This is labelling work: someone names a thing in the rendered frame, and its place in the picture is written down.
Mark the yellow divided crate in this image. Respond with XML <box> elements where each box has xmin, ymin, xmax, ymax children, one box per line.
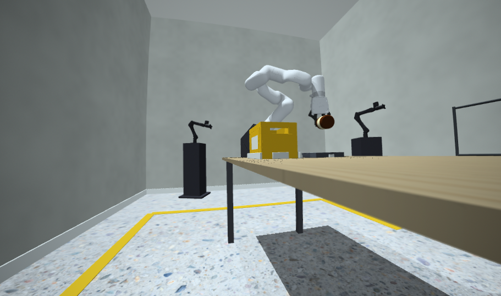
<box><xmin>249</xmin><ymin>122</ymin><xmax>298</xmax><ymax>159</ymax></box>

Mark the brown bottle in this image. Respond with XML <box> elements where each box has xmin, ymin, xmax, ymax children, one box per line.
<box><xmin>316</xmin><ymin>115</ymin><xmax>334</xmax><ymax>129</ymax></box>

